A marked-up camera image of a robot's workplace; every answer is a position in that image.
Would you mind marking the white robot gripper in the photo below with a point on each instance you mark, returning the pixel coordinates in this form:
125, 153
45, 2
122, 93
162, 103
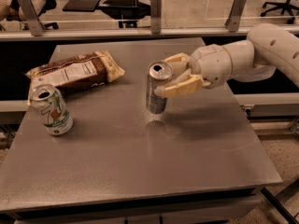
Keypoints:
209, 63

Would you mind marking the right metal glass bracket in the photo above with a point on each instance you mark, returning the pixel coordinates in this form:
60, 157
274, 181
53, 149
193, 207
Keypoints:
234, 18

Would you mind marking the middle metal glass bracket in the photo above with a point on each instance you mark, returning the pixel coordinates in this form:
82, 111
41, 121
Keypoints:
155, 16

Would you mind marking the brown white snack bag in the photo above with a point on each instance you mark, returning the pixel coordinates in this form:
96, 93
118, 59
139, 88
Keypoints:
78, 72

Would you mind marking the dark office chair left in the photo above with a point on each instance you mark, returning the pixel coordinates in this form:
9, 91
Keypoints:
11, 11

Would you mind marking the white green 7up can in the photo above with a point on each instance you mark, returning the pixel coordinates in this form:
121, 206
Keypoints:
49, 104

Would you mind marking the black desk with chair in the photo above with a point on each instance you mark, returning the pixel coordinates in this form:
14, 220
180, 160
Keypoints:
125, 12

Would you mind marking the blue silver Red Bull can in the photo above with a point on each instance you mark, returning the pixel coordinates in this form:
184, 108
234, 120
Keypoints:
158, 75

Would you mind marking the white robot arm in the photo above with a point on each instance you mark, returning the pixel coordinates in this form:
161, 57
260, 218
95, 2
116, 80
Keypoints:
266, 49

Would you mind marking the black office chair right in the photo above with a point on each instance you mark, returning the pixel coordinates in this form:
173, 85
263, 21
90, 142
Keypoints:
284, 7

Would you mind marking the left metal glass bracket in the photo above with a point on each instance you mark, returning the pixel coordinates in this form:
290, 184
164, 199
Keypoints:
30, 10

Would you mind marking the metal glass bracket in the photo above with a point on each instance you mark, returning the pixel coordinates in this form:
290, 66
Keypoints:
234, 18
155, 16
30, 10

